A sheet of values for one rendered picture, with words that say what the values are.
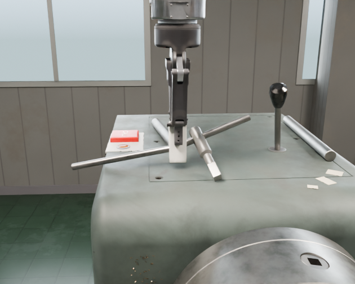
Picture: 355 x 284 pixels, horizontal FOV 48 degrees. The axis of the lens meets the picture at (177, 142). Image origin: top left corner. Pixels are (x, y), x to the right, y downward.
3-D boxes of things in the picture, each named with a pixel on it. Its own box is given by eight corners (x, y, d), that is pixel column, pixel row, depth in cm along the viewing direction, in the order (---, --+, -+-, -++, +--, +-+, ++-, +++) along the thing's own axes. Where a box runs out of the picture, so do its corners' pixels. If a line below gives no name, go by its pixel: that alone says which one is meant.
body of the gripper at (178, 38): (154, 22, 68) (154, 76, 70) (154, 22, 60) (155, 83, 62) (197, 22, 68) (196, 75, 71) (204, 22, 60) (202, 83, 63)
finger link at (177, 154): (186, 123, 68) (186, 124, 68) (186, 161, 70) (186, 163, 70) (169, 123, 68) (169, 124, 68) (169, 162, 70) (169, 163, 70)
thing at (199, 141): (225, 178, 65) (200, 131, 73) (223, 171, 63) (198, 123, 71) (212, 183, 65) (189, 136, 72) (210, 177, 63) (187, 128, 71)
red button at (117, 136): (112, 138, 91) (112, 129, 90) (138, 137, 91) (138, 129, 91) (110, 146, 85) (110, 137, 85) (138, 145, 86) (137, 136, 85)
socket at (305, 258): (291, 271, 49) (296, 252, 49) (316, 275, 49) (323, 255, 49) (299, 288, 46) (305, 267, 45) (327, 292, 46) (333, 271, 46)
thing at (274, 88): (264, 106, 72) (266, 80, 71) (281, 106, 73) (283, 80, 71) (270, 111, 69) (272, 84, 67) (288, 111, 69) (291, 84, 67)
